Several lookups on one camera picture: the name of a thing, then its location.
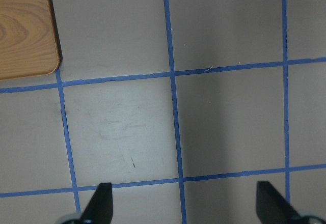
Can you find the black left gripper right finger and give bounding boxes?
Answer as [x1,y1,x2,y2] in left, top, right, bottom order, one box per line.
[256,181,302,224]

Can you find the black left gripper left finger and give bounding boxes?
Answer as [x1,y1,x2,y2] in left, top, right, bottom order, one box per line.
[79,183,113,224]

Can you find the wooden tray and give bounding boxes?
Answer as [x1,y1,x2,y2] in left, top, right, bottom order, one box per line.
[1,0,62,80]

